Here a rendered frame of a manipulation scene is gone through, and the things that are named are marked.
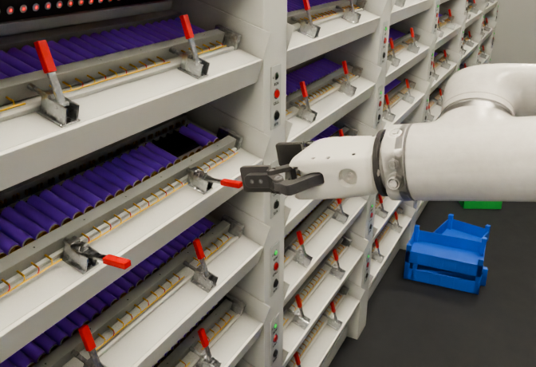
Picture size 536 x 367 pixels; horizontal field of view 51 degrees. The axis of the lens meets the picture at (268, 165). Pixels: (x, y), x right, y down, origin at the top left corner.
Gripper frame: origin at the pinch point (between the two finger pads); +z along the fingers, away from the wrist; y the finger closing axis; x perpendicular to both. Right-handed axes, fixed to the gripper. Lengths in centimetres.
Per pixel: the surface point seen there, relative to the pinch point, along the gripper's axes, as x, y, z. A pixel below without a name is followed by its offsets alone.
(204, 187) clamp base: -7.3, 11.3, 19.6
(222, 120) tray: -0.6, 30.0, 26.6
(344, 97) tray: -8, 78, 21
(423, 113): -36, 171, 25
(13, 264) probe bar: -3.8, -22.0, 22.8
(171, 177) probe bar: -4.2, 8.0, 23.0
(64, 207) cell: -1.9, -9.8, 27.3
